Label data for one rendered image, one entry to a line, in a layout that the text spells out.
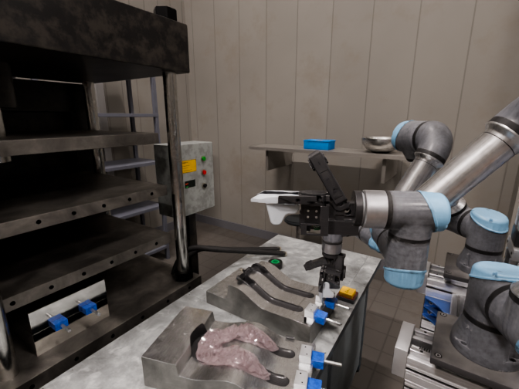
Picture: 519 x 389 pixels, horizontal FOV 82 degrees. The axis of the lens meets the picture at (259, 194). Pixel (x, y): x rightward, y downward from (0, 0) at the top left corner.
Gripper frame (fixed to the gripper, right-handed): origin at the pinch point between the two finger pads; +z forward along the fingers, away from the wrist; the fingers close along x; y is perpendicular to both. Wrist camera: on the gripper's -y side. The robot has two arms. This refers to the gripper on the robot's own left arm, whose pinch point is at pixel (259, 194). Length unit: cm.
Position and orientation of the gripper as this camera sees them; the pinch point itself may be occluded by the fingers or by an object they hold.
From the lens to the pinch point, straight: 61.2
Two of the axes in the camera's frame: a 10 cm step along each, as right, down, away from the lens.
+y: -0.2, 9.9, 1.2
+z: -9.9, -0.3, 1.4
